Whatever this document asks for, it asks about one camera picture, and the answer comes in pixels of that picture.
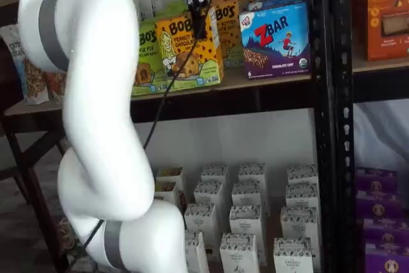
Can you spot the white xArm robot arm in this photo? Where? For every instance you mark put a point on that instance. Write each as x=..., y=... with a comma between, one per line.
x=96, y=94

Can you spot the green Bobo's apple pie box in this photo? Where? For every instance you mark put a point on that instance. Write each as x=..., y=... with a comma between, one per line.
x=166, y=14
x=179, y=6
x=147, y=62

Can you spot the wooden shelf board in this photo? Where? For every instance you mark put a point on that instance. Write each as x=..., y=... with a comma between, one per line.
x=255, y=82
x=383, y=66

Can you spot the black metal shelf rack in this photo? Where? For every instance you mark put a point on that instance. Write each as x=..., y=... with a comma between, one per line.
x=343, y=158
x=223, y=103

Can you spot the white organic pantry box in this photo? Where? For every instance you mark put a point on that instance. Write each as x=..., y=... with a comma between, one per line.
x=246, y=191
x=252, y=172
x=298, y=222
x=239, y=257
x=292, y=258
x=302, y=174
x=201, y=222
x=207, y=191
x=302, y=194
x=214, y=174
x=246, y=222
x=198, y=254

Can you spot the yellow label granola box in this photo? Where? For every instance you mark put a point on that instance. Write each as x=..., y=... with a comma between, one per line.
x=169, y=174
x=166, y=190

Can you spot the large orange cereal box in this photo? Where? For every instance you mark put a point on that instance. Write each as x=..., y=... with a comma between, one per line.
x=386, y=14

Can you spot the purple snack box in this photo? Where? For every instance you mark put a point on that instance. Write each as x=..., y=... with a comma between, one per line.
x=386, y=233
x=377, y=180
x=378, y=206
x=386, y=260

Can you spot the granola bag with orange label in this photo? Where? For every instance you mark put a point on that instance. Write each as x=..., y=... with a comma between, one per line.
x=56, y=86

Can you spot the white purely elizabeth granola bag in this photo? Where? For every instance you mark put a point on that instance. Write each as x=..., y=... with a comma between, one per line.
x=22, y=78

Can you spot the white plastic sheet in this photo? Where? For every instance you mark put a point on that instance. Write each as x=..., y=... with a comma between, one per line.
x=380, y=132

